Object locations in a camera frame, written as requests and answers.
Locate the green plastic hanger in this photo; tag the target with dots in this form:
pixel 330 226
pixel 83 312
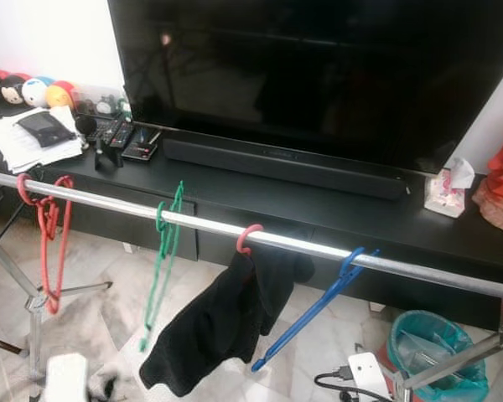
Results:
pixel 160 224

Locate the blue plastic hanger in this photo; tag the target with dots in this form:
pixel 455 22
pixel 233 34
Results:
pixel 350 266

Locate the red plastic hanger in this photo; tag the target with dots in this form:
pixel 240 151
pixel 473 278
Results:
pixel 46 216
pixel 239 240

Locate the black TV cabinet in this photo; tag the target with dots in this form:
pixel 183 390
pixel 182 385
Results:
pixel 453 239

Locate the pink white tissue box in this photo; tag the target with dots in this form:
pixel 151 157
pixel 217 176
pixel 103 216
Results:
pixel 443 199

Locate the orange bin teal liner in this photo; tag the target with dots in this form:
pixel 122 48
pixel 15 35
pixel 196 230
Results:
pixel 427 335

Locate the large black television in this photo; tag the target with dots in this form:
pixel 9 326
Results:
pixel 318 67

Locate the black soundbar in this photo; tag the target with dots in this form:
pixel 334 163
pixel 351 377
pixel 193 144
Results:
pixel 277 161

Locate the silver clothes rack bar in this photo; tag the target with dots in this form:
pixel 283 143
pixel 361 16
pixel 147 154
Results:
pixel 201 224

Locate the black printed polo shirt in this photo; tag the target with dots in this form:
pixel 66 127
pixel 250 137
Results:
pixel 218 327

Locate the small black red device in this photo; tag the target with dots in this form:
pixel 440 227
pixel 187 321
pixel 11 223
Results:
pixel 141 149

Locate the black remote control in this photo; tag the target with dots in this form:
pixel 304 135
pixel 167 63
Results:
pixel 117 134

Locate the small black round object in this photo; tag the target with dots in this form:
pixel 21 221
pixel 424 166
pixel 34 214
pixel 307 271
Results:
pixel 85 126

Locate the yellow red plush toy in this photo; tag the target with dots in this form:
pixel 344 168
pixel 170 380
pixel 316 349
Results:
pixel 59 96

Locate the black wallet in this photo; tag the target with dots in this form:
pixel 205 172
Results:
pixel 44 128

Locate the white blue plush toy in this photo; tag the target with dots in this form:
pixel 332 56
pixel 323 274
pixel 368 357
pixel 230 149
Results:
pixel 35 94

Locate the white paper stack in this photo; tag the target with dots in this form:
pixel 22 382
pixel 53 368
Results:
pixel 8 146

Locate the black mouse plush toy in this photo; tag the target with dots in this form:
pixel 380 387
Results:
pixel 12 90

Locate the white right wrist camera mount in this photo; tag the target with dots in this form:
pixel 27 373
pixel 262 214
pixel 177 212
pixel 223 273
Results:
pixel 369 377

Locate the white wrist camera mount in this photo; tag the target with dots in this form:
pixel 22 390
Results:
pixel 65 381
pixel 369 377

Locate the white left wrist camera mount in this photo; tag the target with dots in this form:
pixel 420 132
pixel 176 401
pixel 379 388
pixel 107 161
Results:
pixel 65 381

